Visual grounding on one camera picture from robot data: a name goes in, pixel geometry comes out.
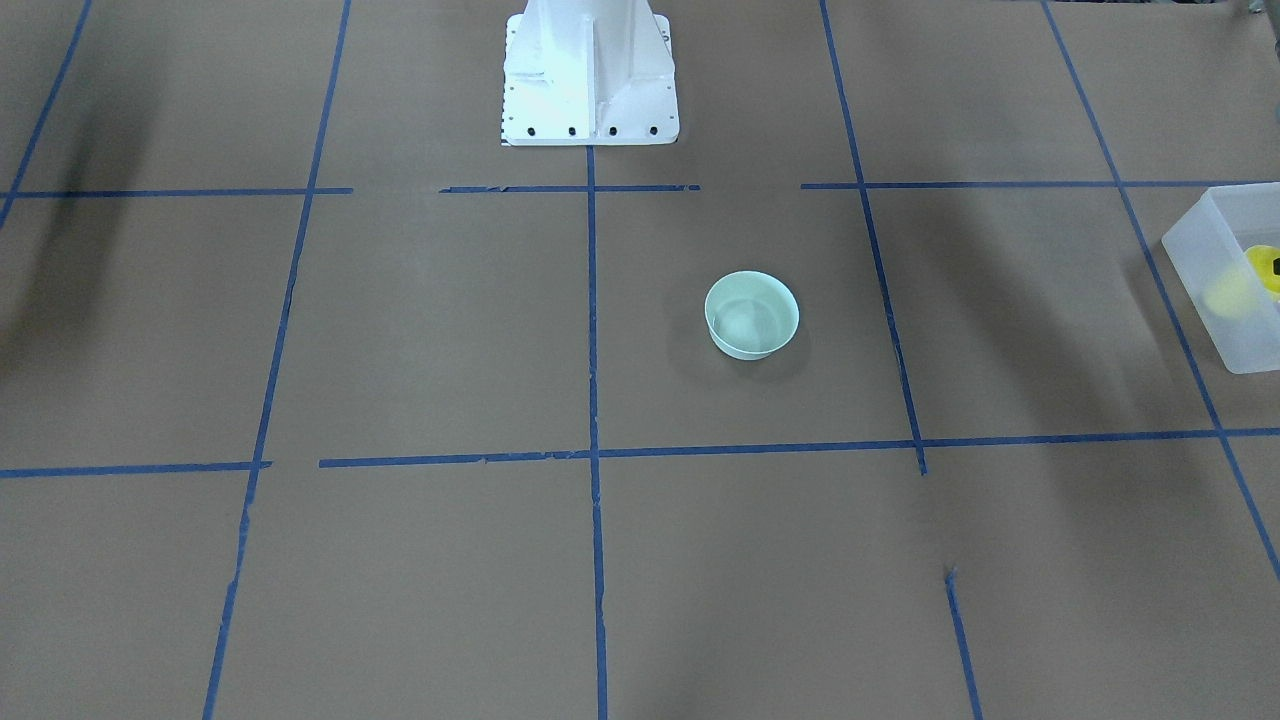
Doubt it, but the yellow plastic cup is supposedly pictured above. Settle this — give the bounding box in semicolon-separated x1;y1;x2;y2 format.
1203;243;1279;322

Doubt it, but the clear plastic storage box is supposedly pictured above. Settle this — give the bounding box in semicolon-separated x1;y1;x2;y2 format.
1162;182;1279;374

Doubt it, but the mint green bowl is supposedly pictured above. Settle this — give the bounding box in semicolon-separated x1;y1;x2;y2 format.
703;270;801;361

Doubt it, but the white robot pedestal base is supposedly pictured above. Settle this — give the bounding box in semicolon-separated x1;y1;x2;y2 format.
500;1;681;147

